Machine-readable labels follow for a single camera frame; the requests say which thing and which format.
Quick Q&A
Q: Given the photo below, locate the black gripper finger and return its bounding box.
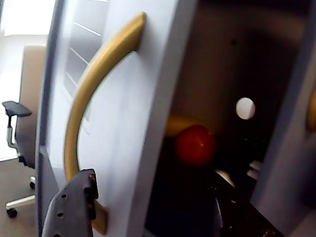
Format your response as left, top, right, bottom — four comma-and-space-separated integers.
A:
209, 170, 284, 237
40, 168, 99, 237

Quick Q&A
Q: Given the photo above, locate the office chair with black armrest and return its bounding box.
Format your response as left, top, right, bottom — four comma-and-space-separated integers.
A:
1, 45, 46, 218

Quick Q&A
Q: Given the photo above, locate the yellow toy banana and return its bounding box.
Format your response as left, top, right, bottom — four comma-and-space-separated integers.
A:
165, 114, 215, 137

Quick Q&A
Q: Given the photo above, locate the gold curved fridge door handle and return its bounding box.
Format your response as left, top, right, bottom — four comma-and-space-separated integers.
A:
63, 11, 146, 235

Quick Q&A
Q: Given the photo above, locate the white cabinet door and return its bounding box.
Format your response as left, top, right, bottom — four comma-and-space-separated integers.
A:
34, 0, 198, 237

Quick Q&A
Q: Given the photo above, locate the black shopping list chalkboard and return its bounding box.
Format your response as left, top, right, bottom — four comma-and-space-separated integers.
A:
63, 0, 109, 135

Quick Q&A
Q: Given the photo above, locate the red toy tomato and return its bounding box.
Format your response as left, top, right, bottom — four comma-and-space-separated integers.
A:
174, 124, 218, 166

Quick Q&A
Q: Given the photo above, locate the gold toy telephone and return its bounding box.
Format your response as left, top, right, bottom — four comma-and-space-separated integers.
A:
306, 88, 316, 134

